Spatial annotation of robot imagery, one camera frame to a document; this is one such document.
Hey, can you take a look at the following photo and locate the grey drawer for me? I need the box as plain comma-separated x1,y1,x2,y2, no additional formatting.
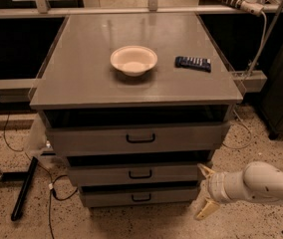
80,186,198,208
68,162,204,186
46,122,230,156

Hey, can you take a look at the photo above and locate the black pole on floor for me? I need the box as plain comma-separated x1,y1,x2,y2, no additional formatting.
11,157,38,222

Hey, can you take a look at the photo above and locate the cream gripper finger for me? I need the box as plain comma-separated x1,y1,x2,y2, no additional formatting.
195,197,220,221
197,163,215,178

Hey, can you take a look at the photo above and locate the white power strip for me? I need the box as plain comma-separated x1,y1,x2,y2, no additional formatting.
218,0,264,16

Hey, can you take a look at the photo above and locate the grey bottom drawer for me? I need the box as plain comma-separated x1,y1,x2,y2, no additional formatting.
80,186,198,208

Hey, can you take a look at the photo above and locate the grey drawer cabinet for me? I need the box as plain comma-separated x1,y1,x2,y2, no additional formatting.
30,13,242,194

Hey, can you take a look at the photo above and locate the grey top drawer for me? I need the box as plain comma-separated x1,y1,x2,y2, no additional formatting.
46,122,230,156

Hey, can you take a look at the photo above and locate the dark blue snack packet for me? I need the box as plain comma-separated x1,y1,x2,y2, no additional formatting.
174,56,211,73

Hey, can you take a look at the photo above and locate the white cable at right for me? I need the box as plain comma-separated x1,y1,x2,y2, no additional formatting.
221,110,255,151

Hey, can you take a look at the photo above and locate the grey middle drawer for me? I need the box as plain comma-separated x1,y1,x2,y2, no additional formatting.
68,162,204,186

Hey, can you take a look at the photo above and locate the grey metal frame rail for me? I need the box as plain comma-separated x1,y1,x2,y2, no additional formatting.
0,79,40,103

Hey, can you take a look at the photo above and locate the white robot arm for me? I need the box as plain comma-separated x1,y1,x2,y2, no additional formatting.
195,161,283,220

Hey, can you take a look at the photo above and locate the black floor cable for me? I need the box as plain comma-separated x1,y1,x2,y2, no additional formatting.
2,112,79,239

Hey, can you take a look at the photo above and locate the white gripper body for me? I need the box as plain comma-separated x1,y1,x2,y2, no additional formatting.
207,172,230,203

